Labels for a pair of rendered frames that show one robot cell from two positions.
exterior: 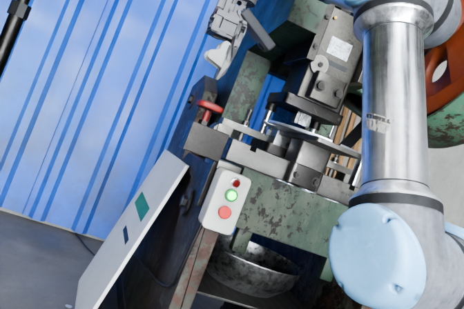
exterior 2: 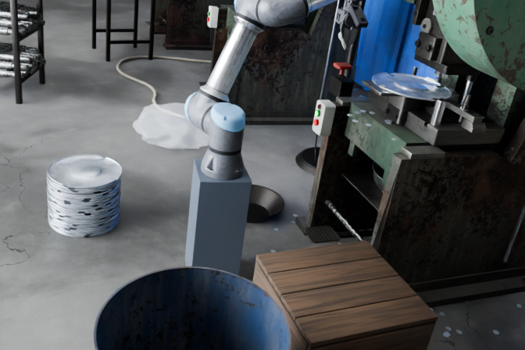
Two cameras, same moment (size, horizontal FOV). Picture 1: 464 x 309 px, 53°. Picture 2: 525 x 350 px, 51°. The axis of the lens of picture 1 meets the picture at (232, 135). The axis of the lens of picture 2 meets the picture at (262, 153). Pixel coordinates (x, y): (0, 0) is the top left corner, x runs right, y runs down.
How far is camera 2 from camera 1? 2.26 m
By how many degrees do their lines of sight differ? 83
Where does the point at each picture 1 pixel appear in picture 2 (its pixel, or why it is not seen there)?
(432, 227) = (196, 98)
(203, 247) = (323, 144)
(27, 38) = not seen: hidden behind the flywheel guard
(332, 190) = (414, 125)
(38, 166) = not seen: hidden behind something
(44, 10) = not seen: outside the picture
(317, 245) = (379, 158)
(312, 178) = (394, 113)
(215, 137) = (337, 83)
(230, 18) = (341, 13)
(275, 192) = (362, 119)
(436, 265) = (191, 108)
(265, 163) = (383, 102)
